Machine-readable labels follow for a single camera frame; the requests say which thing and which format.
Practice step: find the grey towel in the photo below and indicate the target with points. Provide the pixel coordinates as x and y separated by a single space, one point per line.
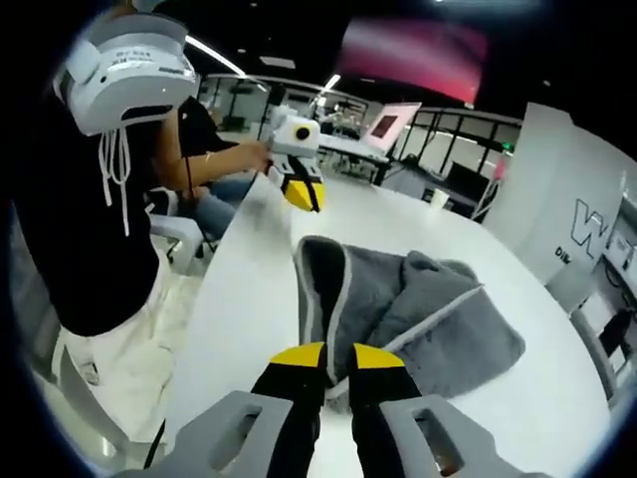
448 318

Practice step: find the open laptop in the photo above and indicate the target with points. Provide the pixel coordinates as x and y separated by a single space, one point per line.
390 124

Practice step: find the person's left hand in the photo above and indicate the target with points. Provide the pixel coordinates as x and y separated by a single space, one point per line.
260 155

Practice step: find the white paper cup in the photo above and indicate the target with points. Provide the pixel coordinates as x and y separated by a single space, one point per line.
440 199

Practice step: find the white chair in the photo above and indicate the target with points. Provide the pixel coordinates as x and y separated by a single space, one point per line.
164 224

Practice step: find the pink hanging screen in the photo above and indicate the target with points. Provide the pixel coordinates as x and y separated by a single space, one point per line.
413 60

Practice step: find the white head-mounted device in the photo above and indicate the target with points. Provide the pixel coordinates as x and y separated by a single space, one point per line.
129 84

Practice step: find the person's white trousers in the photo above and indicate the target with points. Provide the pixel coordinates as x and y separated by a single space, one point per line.
119 368

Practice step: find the person in black shirt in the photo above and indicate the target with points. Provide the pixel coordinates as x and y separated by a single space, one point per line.
74 249

